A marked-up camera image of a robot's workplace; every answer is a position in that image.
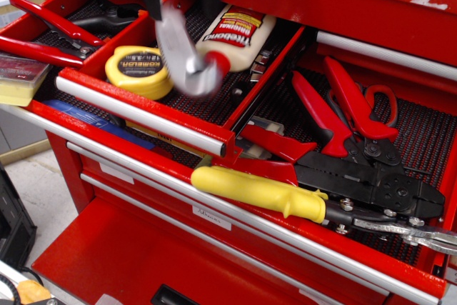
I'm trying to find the wide red open drawer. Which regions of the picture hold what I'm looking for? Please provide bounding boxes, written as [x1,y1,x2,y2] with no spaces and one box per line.
[24,61,456,304]

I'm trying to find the clear blade dispenser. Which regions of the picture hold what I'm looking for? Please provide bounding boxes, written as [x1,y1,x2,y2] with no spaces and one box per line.
[236,116,284,160]

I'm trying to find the Titebond wood glue bottle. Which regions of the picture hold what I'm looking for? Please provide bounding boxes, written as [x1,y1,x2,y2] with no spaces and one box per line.
[196,4,276,74]

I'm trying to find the white drawer label Adhesives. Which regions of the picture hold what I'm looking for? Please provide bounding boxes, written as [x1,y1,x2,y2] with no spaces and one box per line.
[192,206,232,231]

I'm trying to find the yellow tape measure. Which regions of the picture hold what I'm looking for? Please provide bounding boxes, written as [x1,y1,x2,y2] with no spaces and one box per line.
[105,46,174,100]

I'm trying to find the yellow handled tin snips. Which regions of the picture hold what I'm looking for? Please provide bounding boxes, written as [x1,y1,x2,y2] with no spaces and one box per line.
[191,166,456,256]

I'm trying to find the red handled pliers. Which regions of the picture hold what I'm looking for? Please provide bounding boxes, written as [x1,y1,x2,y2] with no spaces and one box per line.
[291,56,401,167]

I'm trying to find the black box on floor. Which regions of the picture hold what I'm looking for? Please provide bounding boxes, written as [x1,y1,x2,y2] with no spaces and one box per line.
[1,165,37,269]

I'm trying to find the silver box cutter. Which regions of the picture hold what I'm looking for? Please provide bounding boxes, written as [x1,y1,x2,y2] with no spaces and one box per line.
[155,4,222,99]

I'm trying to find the yellow flat package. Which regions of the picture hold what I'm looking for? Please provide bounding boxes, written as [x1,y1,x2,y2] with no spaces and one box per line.
[126,121,207,158]

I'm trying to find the blue flat package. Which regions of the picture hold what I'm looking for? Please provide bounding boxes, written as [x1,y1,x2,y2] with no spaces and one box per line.
[44,99,156,150]

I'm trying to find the red handled wire stripper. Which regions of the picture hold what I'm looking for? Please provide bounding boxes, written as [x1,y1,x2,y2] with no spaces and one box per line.
[0,0,107,69]

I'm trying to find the red metal tool chest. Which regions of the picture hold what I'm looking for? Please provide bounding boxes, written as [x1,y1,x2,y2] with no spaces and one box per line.
[1,0,456,304]

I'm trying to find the small silver metal clips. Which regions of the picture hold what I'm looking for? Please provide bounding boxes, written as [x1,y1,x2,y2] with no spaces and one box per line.
[250,49,272,82]

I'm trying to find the black knob with screw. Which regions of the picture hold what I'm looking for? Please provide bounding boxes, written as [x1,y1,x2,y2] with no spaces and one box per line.
[229,81,250,106]

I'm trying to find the red handled scissors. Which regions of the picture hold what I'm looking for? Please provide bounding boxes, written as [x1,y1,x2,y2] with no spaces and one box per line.
[325,82,398,129]

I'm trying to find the red handled crimping tool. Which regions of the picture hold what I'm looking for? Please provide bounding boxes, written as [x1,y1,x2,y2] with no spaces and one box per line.
[234,134,445,219]

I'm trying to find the black plastic clamp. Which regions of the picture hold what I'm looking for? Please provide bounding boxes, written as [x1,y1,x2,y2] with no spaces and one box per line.
[71,0,144,35]

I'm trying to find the small red open drawer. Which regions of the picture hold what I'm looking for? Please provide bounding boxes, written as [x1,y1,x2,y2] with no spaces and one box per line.
[55,19,305,157]

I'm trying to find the yellow block clear case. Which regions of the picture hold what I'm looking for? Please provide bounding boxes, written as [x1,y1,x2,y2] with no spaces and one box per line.
[1,55,51,106]

